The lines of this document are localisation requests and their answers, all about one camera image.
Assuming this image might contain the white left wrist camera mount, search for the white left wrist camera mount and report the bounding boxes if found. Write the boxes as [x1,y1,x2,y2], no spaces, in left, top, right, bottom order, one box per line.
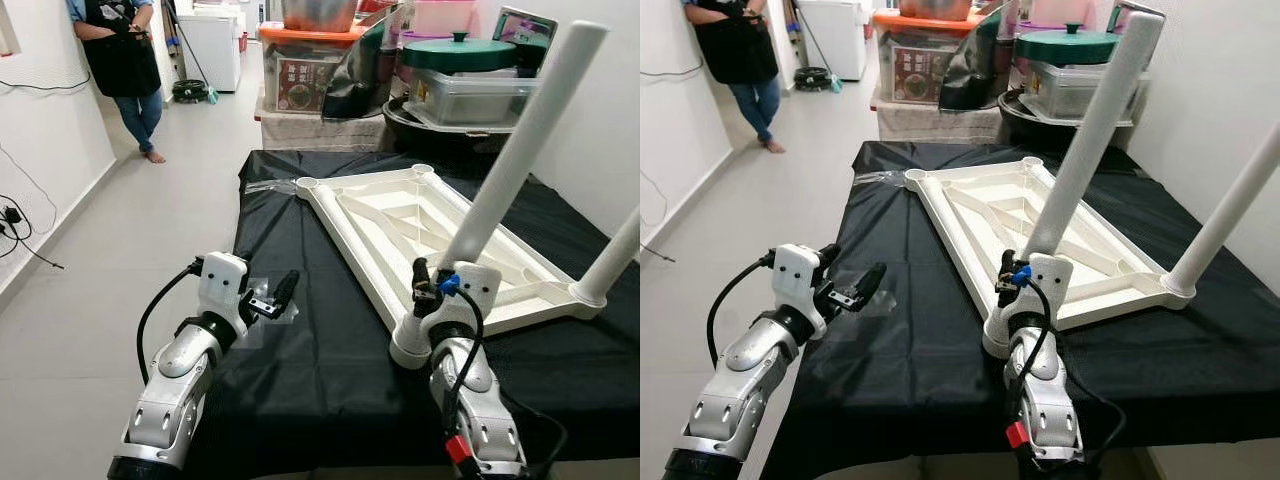
[197,252,251,326]
[772,243,826,319]

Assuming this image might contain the person in black apron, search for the person in black apron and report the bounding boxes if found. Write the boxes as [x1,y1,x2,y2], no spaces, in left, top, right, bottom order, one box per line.
[683,0,786,154]
[65,0,166,164]

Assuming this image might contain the colourful printed carton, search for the colourful printed carton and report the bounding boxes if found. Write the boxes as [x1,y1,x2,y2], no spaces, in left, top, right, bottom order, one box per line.
[493,8,559,71]
[1108,0,1166,41]

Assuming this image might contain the beige cloth-covered bench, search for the beige cloth-covered bench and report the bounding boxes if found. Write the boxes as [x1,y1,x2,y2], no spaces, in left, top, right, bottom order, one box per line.
[258,110,391,153]
[870,100,1006,144]

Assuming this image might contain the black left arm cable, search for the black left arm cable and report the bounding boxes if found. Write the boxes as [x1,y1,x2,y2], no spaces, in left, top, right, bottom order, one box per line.
[706,252,779,369]
[137,258,206,386]

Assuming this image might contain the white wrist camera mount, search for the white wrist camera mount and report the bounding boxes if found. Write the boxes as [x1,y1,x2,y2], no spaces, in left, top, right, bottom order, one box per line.
[437,262,503,331]
[197,252,251,326]
[1015,253,1074,321]
[772,243,826,319]

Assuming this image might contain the mop with green head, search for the mop with green head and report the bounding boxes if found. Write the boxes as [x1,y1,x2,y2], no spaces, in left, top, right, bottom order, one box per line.
[800,0,844,94]
[165,0,219,105]

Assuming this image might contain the black wall cables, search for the black wall cables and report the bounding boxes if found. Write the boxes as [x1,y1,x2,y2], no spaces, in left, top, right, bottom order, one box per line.
[640,170,676,263]
[0,190,66,271]

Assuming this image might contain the black wok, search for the black wok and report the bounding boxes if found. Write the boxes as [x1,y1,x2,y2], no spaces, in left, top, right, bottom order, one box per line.
[383,100,531,153]
[998,90,1131,148]

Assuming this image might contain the white plastic children table top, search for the white plastic children table top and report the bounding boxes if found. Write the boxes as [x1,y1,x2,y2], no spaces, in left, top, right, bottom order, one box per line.
[903,155,1196,359]
[295,163,606,371]

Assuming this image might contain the clear plastic storage box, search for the clear plastic storage box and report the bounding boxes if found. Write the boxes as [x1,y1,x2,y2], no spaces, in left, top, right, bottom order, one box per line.
[1020,60,1141,121]
[410,68,536,128]

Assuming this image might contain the white cabinet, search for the white cabinet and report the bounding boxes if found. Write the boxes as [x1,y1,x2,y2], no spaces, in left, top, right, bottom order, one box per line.
[795,0,871,81]
[180,5,244,93]

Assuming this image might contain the black shiny bag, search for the black shiny bag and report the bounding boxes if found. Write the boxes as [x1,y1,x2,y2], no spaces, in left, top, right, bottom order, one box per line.
[940,10,1016,111]
[322,20,401,121]

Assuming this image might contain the black tablecloth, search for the black tablecloth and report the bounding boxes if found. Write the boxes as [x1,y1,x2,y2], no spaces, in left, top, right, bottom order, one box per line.
[185,150,641,480]
[760,140,1280,480]

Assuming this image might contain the clear storage box orange lid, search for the clear storage box orange lid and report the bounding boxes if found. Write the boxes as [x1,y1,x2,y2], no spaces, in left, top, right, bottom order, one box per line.
[258,22,366,116]
[873,10,981,106]

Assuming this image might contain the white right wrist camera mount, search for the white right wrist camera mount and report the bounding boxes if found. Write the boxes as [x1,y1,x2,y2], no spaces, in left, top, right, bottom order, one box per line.
[1015,253,1074,321]
[437,262,503,331]

